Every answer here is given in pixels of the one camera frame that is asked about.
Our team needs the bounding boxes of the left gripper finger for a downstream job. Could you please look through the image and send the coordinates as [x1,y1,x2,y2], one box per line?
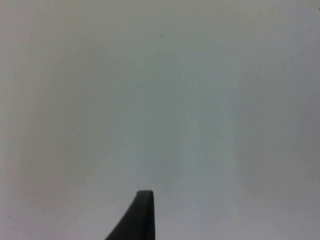
[103,190,156,240]

